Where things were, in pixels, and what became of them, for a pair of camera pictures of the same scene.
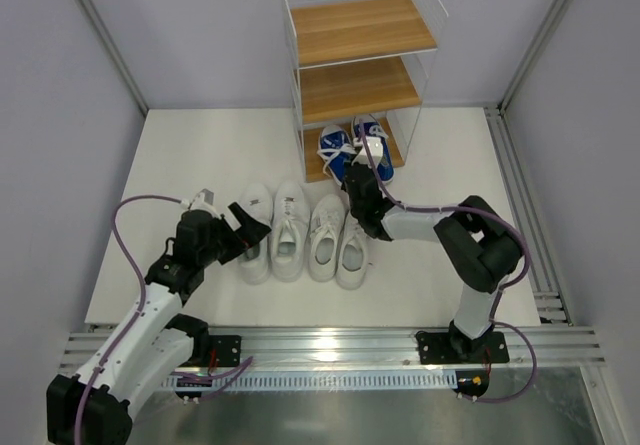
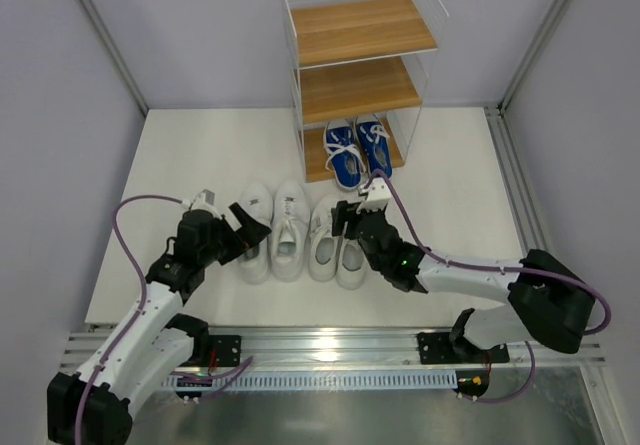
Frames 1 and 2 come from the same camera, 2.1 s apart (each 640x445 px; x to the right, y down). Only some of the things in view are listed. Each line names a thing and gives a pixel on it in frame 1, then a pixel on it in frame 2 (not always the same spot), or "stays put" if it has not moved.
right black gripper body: x=358 y=180 → x=351 y=221
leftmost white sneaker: x=256 y=201 stays put
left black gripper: x=228 y=235 stays put
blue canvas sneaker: x=373 y=129 stays put
